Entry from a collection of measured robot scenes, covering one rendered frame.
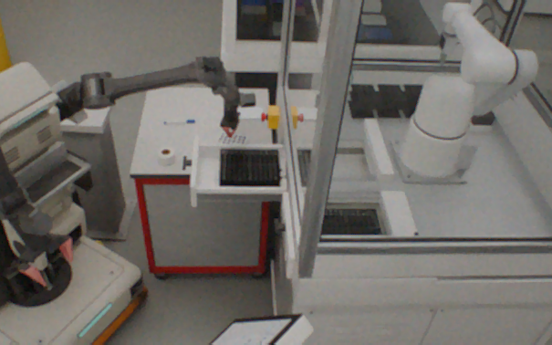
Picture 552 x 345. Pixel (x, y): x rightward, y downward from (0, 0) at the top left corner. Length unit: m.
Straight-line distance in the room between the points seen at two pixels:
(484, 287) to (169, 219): 1.31
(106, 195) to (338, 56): 1.90
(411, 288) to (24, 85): 1.28
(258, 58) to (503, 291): 1.53
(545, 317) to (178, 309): 1.57
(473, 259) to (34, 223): 1.20
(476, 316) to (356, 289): 0.48
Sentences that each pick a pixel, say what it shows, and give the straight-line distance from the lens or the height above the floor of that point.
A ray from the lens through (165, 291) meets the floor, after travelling 2.70.
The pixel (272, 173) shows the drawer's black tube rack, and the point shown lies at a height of 0.90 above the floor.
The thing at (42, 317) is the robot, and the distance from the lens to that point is 2.39.
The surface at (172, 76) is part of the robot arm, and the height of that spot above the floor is 1.34.
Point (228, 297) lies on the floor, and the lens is 2.66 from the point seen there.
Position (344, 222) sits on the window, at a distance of 1.42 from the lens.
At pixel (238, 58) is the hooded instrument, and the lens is 2.62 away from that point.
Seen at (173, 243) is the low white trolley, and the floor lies 0.31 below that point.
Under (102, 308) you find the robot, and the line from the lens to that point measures 2.38.
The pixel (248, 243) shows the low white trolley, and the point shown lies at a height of 0.31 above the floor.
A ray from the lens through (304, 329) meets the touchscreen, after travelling 1.19.
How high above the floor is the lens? 2.20
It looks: 43 degrees down
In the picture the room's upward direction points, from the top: 5 degrees clockwise
